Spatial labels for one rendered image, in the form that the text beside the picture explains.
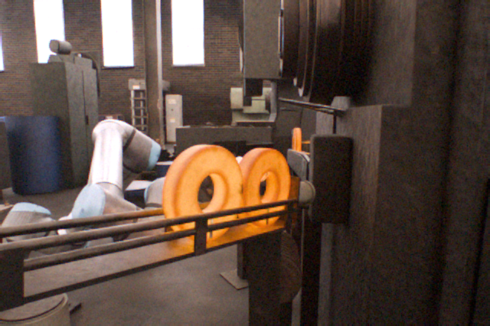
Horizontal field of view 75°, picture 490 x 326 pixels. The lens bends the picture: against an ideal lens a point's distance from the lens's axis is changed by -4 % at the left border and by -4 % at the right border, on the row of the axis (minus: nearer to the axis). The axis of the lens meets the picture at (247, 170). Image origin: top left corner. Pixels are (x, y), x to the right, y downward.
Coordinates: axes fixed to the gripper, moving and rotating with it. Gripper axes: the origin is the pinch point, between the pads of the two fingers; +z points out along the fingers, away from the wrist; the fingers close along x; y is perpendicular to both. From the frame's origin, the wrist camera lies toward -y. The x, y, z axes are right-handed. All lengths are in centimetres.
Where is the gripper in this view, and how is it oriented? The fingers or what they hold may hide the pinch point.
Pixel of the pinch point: (262, 177)
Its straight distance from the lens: 66.7
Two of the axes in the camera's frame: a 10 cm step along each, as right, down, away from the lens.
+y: -2.4, -9.7, 0.4
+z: 7.4, -2.1, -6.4
